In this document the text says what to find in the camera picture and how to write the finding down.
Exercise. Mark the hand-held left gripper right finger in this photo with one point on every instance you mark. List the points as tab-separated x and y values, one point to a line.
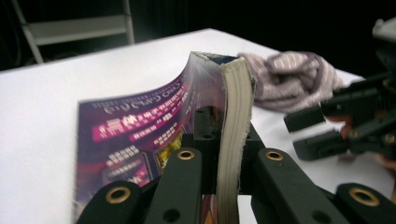
249	158

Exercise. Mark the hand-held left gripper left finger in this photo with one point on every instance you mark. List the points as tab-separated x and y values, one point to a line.
207	130

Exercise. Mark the grey striped cloth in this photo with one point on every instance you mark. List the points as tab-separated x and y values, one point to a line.
292	81

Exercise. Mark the glossy paperback magazine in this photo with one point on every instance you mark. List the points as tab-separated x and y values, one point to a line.
140	124

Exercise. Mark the white metal stand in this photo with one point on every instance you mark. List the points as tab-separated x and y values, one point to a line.
77	28

